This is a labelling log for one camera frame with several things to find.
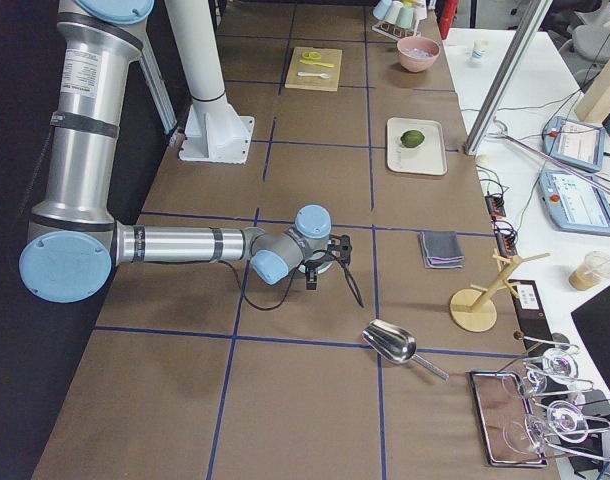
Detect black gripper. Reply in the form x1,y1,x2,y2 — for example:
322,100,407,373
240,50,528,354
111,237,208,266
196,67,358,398
301,234,352,291

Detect mint green bowl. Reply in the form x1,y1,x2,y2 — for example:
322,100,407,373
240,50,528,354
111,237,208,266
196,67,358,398
298,262,332,275

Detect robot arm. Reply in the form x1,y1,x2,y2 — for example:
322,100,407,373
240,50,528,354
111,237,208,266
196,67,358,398
19,1,351,303

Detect white plastic spoon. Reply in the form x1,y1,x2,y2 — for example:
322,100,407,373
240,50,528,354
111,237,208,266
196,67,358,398
297,71,331,80

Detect pink bowl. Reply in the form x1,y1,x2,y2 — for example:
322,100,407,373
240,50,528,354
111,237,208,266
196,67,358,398
396,36,441,73

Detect metal scoop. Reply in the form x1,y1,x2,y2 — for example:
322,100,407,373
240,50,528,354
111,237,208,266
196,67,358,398
362,319,449,381

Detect grey folded cloth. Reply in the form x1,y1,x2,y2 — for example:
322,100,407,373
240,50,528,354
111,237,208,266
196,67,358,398
419,230,464,269

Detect wooden mug tree stand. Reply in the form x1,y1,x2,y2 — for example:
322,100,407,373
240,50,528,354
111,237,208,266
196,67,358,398
449,250,549,332

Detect cream rabbit tray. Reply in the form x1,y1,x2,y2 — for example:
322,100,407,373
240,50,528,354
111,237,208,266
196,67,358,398
386,117,448,176

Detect green avocado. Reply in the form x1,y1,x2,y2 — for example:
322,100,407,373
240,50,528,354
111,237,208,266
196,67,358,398
400,130,425,149

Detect yellow plastic knife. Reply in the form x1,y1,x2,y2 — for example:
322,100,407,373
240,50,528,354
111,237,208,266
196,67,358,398
299,59,335,69

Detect bamboo cutting board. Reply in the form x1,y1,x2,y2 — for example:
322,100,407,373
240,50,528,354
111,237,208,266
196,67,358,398
284,47,342,92

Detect black box with label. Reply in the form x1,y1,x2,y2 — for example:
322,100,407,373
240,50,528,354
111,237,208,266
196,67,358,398
511,279,552,340

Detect metal glass tray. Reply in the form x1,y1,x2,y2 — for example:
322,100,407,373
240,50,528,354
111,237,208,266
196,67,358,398
469,371,548,469

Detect reacher grabber stick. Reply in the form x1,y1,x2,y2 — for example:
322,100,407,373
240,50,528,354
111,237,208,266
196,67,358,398
486,117,610,196

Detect clear ice cubes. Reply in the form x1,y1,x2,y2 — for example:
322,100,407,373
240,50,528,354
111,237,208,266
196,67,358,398
402,47,434,60

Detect wine glass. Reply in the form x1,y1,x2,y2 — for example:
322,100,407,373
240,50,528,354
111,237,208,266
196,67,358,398
502,400,610,460
498,346,594,399

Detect green cup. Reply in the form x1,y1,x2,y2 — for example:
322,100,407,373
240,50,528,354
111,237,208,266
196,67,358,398
395,4,415,30

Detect near teach pendant tablet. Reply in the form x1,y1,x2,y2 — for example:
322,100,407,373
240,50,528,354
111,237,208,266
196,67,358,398
538,169,610,236

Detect teach pendant tablet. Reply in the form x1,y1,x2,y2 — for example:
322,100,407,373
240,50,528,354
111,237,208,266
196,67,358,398
543,116,606,173
538,169,610,236

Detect white paper cup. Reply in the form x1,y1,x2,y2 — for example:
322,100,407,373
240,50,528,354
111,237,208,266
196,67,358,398
469,39,489,66

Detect blue cup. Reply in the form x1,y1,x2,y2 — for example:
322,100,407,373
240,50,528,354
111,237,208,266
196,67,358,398
373,0,392,20

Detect iced coffee cup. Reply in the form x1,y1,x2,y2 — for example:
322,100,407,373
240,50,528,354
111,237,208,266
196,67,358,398
568,251,610,291

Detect far teach pendant tablet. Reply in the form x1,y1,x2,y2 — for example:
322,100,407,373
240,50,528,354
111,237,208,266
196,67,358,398
543,116,606,173

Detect red cylinder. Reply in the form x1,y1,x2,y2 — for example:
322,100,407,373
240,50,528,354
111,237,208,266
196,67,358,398
437,0,459,40

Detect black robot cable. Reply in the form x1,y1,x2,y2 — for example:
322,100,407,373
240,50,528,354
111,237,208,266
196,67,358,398
229,233,366,312

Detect white pillar mount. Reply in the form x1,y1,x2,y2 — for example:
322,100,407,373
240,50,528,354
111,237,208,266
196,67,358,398
166,0,255,164

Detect cup rack with wooden handle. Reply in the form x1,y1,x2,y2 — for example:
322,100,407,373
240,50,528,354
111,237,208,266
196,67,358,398
371,1,418,40

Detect aluminium frame post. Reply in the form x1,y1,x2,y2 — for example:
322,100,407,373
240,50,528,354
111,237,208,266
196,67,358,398
463,0,552,155

